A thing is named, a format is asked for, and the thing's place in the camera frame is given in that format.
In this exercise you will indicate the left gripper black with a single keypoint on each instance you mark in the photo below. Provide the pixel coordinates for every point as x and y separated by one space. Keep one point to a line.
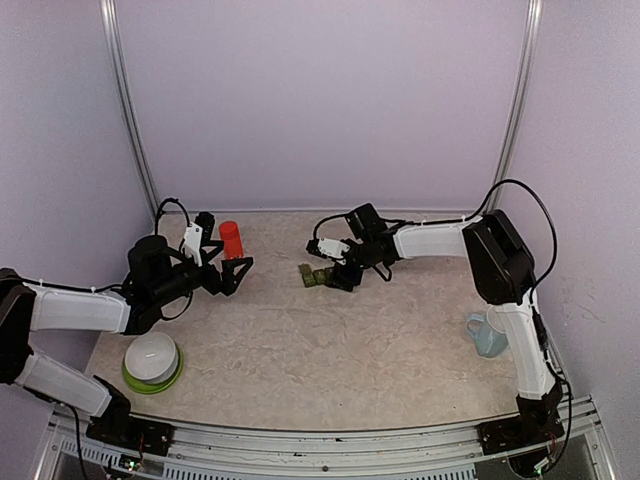
227 284

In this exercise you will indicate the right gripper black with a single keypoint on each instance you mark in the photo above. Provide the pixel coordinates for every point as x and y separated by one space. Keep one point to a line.
342 277

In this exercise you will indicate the orange pill bottle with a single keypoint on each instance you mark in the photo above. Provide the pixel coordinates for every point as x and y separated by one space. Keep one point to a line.
230 234

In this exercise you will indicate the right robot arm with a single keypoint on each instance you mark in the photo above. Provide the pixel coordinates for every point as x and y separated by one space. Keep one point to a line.
502 269

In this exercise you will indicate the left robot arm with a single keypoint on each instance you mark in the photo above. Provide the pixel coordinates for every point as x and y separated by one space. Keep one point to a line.
158 275

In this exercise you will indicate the white bowl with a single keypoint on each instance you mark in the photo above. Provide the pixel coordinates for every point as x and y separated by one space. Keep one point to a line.
152 359

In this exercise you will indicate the green plate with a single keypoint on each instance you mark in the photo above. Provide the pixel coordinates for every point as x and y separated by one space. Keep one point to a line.
144 388

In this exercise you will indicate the light blue mug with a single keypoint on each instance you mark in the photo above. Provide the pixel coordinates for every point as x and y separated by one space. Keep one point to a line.
487 333

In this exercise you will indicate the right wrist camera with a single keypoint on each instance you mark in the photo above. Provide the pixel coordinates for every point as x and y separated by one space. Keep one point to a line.
331 249

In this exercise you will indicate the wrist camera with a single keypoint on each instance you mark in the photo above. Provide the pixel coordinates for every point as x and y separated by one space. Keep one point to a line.
331 249
197 232

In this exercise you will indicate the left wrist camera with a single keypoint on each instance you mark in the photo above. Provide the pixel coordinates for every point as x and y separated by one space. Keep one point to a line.
197 232

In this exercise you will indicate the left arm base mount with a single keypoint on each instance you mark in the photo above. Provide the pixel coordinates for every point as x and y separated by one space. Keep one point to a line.
123 430

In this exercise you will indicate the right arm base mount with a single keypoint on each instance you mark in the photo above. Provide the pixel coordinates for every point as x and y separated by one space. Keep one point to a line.
516 432

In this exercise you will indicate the left aluminium corner post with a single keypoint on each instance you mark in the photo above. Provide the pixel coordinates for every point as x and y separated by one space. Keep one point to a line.
108 9

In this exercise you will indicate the aluminium corner post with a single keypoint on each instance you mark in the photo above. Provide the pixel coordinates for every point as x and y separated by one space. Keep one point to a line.
525 66
108 9

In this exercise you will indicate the aluminium front rail frame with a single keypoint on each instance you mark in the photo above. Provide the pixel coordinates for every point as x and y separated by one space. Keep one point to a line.
447 451

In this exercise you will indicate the right aluminium corner post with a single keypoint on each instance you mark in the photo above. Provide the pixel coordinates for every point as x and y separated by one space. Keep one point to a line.
525 66

